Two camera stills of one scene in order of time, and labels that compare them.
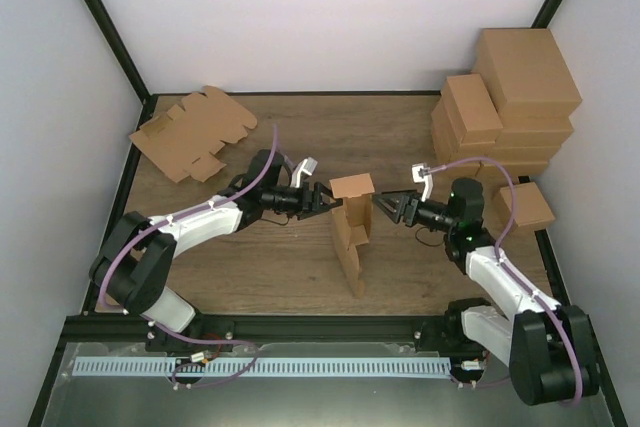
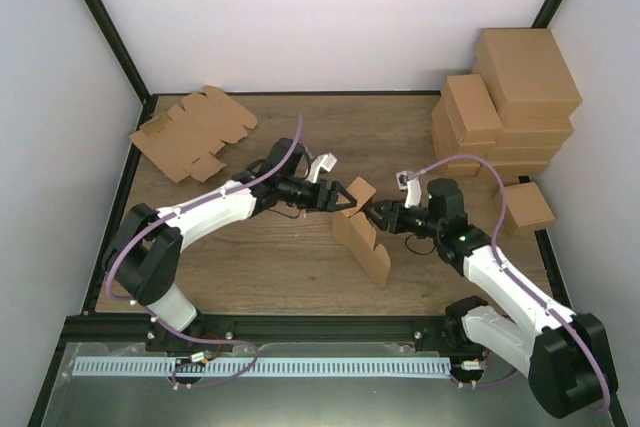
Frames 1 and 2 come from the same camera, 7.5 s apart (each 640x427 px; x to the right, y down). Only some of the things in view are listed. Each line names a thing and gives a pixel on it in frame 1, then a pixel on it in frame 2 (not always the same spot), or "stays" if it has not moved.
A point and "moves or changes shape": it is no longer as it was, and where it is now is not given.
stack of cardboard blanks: x=182 y=141 stays
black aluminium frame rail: x=323 y=329 stays
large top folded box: x=525 y=74 stays
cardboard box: x=353 y=223 moves or changes shape
